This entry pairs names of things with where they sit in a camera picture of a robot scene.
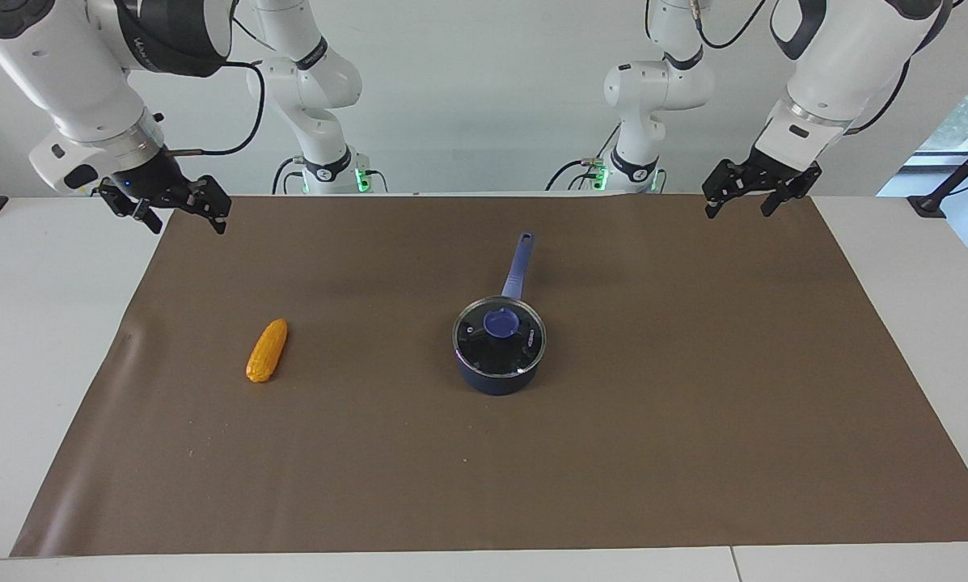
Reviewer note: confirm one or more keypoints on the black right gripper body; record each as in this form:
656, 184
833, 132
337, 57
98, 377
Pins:
150, 179

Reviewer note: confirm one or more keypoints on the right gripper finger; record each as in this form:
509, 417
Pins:
215, 202
136, 208

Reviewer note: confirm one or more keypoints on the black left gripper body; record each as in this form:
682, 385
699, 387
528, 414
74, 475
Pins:
767, 171

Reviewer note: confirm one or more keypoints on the yellow corn cob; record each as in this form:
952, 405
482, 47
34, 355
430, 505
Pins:
267, 352

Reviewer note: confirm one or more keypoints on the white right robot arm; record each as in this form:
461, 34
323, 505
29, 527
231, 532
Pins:
63, 73

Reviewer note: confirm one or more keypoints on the black angled stand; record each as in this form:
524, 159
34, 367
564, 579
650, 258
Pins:
948, 182

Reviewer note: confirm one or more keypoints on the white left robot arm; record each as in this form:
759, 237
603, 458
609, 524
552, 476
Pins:
839, 65

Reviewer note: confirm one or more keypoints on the glass lid with blue knob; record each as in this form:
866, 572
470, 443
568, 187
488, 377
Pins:
492, 347

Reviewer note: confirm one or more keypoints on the brown table mat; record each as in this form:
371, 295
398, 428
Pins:
532, 469

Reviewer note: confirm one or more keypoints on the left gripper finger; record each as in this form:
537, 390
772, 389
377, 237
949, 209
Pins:
779, 198
716, 190

